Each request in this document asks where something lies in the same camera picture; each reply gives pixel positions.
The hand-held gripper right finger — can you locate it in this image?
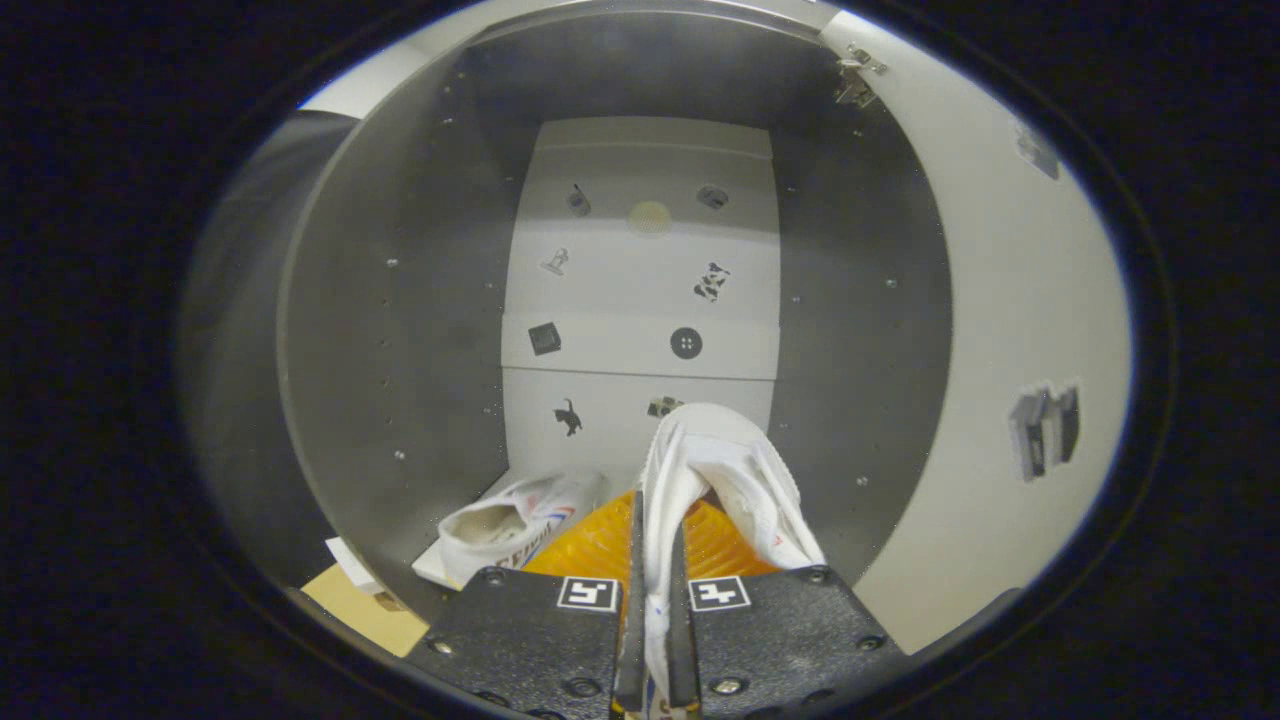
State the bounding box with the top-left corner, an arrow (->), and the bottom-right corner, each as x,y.
668,498 -> 906,720

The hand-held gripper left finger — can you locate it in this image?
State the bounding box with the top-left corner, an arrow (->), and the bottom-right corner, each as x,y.
405,490 -> 646,720

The white canvas shoe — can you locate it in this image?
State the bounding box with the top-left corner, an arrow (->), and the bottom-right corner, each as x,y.
437,470 -> 607,587
638,402 -> 827,720

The grey shoe cabinet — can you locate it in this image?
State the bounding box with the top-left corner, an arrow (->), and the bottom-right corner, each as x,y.
278,0 -> 953,626

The metal door hinge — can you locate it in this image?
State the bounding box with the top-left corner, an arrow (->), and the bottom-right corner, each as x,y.
833,42 -> 889,109

